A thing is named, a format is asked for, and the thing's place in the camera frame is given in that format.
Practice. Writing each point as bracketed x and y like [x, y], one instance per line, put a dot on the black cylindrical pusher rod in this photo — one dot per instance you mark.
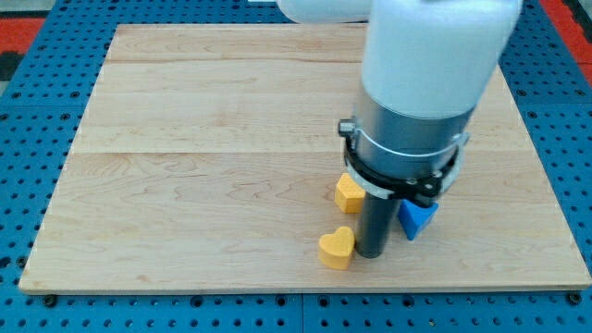
[373, 227]

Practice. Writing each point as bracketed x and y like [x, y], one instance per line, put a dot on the light wooden board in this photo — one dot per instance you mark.
[206, 162]

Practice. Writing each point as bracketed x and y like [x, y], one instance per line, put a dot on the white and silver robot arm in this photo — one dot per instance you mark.
[425, 66]

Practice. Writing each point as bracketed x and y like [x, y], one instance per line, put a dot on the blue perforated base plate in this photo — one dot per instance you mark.
[45, 99]

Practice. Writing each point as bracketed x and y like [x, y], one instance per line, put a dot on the yellow hexagon block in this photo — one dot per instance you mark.
[349, 196]

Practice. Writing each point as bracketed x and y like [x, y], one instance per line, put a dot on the yellow heart block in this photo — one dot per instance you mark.
[335, 250]

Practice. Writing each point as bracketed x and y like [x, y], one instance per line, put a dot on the blue cube block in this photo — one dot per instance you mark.
[414, 219]

